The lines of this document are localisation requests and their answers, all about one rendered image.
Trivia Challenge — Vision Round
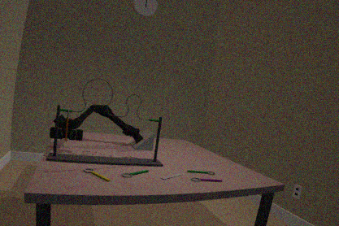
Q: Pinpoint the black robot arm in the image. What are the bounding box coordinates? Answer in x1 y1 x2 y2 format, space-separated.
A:
58 104 143 144

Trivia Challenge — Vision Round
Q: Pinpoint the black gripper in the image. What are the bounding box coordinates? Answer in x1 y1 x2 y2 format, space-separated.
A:
50 127 83 141

